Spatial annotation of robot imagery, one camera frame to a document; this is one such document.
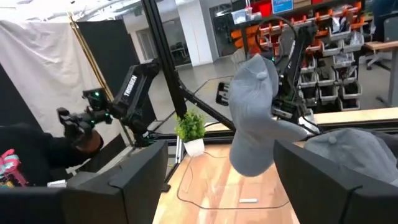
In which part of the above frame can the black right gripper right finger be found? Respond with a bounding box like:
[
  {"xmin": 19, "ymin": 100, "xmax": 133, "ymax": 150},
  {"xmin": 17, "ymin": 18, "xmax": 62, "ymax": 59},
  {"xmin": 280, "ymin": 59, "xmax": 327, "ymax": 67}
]
[{"xmin": 273, "ymin": 139, "xmax": 398, "ymax": 224}]

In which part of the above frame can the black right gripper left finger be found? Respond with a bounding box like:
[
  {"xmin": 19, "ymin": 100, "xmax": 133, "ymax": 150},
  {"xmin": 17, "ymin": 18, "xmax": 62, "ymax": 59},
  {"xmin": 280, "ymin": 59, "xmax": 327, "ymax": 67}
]
[{"xmin": 0, "ymin": 139, "xmax": 169, "ymax": 224}]

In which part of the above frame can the grey baseball cap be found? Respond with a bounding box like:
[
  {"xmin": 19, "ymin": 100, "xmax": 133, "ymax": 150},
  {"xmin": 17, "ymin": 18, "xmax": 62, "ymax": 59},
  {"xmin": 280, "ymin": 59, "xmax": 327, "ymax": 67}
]
[
  {"xmin": 303, "ymin": 128, "xmax": 398, "ymax": 188},
  {"xmin": 228, "ymin": 54, "xmax": 309, "ymax": 178}
]

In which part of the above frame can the person's forearm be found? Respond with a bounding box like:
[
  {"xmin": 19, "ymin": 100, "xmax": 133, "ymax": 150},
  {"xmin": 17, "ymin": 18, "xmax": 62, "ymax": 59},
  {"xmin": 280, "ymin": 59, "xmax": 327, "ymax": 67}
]
[{"xmin": 0, "ymin": 123, "xmax": 105, "ymax": 187}]

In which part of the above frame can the small potted green plant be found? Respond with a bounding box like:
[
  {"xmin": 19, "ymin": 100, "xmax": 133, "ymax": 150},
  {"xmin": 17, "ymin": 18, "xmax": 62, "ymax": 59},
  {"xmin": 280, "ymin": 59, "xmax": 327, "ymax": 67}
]
[{"xmin": 174, "ymin": 109, "xmax": 206, "ymax": 158}]

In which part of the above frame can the person's hand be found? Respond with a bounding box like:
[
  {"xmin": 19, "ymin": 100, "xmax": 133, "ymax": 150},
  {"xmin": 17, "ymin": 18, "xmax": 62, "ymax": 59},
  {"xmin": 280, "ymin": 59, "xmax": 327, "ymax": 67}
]
[{"xmin": 73, "ymin": 129, "xmax": 104, "ymax": 154}]

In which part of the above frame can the silver aluminium extrusion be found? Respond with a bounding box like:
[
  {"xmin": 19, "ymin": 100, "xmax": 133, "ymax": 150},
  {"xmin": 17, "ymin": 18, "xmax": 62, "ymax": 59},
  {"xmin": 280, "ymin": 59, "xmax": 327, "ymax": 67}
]
[{"xmin": 175, "ymin": 136, "xmax": 186, "ymax": 164}]

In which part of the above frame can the small white object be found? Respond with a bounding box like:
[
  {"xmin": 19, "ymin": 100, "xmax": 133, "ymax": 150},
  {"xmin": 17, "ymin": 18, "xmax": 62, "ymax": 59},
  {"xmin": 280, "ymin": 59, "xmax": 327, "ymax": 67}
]
[{"xmin": 46, "ymin": 179, "xmax": 68, "ymax": 189}]

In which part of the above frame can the grey storage bin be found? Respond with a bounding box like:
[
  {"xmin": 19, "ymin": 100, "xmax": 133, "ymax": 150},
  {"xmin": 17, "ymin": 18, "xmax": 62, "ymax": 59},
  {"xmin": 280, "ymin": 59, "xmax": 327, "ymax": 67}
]
[
  {"xmin": 318, "ymin": 85, "xmax": 339, "ymax": 105},
  {"xmin": 341, "ymin": 32, "xmax": 365, "ymax": 53},
  {"xmin": 337, "ymin": 96, "xmax": 361, "ymax": 112},
  {"xmin": 341, "ymin": 80, "xmax": 363, "ymax": 99}
]

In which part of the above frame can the blue sign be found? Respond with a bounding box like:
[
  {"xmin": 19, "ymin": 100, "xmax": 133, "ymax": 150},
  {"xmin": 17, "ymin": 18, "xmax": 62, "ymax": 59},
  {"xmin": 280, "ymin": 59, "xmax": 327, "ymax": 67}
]
[{"xmin": 271, "ymin": 0, "xmax": 294, "ymax": 15}]

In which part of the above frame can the black curtain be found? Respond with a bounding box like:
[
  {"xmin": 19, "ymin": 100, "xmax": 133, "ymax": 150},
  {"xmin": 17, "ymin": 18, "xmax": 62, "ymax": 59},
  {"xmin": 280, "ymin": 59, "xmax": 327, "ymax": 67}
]
[{"xmin": 76, "ymin": 19, "xmax": 156, "ymax": 125}]

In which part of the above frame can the pink patterned bag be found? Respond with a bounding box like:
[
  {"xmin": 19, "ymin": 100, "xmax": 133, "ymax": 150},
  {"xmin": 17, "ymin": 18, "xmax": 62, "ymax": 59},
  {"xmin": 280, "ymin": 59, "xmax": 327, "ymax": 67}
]
[{"xmin": 0, "ymin": 148, "xmax": 28, "ymax": 188}]

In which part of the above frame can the orange black storage rack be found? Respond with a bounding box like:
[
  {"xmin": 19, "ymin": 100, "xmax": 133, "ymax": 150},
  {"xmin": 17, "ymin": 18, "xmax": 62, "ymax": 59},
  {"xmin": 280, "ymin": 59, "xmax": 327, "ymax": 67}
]
[{"xmin": 229, "ymin": 0, "xmax": 366, "ymax": 113}]

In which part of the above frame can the brass curtain stand pole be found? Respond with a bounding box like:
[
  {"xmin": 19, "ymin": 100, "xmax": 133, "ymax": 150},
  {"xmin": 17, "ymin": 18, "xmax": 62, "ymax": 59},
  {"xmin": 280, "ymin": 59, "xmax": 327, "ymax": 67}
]
[{"xmin": 67, "ymin": 14, "xmax": 115, "ymax": 102}]

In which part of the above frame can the white curtain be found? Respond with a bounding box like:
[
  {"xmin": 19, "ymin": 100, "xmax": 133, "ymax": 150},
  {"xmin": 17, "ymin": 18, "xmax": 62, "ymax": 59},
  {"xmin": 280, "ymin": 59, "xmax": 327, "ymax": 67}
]
[{"xmin": 0, "ymin": 19, "xmax": 122, "ymax": 138}]

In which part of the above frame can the black backdrop panel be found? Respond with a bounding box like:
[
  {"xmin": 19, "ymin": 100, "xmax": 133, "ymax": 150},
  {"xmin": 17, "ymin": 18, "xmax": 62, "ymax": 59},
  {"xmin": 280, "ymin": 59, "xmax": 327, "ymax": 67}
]
[{"xmin": 0, "ymin": 62, "xmax": 41, "ymax": 131}]

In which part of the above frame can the wooden desk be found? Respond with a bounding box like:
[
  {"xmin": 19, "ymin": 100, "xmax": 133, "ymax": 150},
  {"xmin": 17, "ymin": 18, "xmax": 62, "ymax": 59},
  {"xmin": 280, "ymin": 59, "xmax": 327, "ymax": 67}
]
[{"xmin": 363, "ymin": 40, "xmax": 398, "ymax": 108}]

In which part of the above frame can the black diagonal frame strut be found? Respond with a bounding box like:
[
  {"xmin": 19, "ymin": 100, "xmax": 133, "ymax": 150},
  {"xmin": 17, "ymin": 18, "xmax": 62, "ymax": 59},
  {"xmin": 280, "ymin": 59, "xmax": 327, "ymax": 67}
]
[{"xmin": 178, "ymin": 79, "xmax": 237, "ymax": 133}]

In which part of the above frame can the black frame rail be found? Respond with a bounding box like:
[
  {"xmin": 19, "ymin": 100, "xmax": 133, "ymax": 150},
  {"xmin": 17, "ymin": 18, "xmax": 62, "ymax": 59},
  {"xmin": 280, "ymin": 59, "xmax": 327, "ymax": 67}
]
[{"xmin": 149, "ymin": 129, "xmax": 236, "ymax": 142}]

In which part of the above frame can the black frame post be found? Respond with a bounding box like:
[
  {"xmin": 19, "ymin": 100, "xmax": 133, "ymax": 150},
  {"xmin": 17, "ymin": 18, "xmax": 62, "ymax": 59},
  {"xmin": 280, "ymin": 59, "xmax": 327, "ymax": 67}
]
[{"xmin": 140, "ymin": 0, "xmax": 188, "ymax": 121}]

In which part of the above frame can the thin black table cable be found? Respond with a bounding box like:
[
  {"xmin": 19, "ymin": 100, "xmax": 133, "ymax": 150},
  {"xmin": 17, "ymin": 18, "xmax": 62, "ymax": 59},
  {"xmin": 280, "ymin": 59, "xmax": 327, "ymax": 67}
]
[{"xmin": 176, "ymin": 152, "xmax": 292, "ymax": 212}]

